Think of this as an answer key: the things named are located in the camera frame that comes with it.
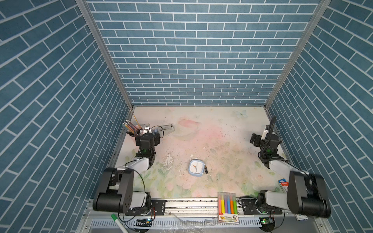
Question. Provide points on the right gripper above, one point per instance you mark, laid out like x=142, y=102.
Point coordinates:
x=258, y=139

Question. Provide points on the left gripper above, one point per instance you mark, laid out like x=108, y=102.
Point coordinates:
x=156, y=140

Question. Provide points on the light blue alarm clock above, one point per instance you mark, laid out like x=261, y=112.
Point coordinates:
x=196, y=168

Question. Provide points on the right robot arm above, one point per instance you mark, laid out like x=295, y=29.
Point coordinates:
x=307, y=193

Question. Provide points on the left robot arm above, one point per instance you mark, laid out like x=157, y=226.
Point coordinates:
x=116, y=193

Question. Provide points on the pink pencil cup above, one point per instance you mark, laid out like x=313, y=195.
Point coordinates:
x=132, y=126

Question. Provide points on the highlighter marker pack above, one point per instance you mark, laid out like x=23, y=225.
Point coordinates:
x=227, y=208

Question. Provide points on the green capped marker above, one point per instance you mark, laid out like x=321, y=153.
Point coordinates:
x=118, y=223

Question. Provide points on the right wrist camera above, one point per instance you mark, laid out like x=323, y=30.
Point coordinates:
x=265, y=132

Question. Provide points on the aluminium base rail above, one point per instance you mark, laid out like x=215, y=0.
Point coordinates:
x=200, y=215

